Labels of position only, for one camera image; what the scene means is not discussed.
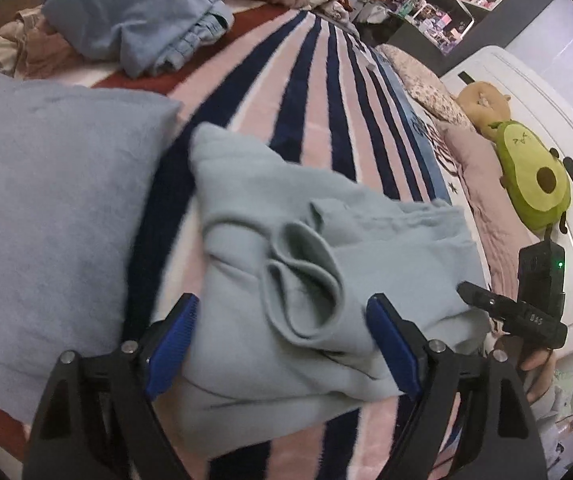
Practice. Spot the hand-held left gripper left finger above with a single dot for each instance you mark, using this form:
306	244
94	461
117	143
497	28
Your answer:
171	345

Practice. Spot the brown plush toy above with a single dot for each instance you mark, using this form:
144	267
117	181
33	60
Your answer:
481	105

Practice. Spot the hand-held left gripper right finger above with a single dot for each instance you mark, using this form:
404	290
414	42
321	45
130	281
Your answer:
391	350

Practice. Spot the dark bookshelf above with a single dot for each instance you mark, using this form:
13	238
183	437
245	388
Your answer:
516	15

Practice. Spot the folded grey-blue fleece garment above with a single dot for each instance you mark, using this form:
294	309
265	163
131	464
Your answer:
41	210

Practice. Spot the person's right hand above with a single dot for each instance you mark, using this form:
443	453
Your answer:
536	362

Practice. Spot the striped printed blanket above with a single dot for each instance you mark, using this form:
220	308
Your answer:
316	110

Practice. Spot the white bed headboard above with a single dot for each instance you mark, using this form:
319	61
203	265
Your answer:
566	110

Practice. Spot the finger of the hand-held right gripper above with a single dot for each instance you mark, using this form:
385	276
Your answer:
481	300

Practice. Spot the beige crumpled garment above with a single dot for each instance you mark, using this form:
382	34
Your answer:
26	45

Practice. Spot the floral pillow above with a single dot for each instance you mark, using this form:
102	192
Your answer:
426	90

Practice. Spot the green avocado plush toy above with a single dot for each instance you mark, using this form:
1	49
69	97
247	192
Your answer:
521	160

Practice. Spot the light blue pants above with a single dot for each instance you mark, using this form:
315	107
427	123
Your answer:
276	220

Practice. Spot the folded blue jeans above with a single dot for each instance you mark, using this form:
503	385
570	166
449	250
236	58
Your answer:
131	15

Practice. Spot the pink ribbed pillow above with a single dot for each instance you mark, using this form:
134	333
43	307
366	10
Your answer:
486	200

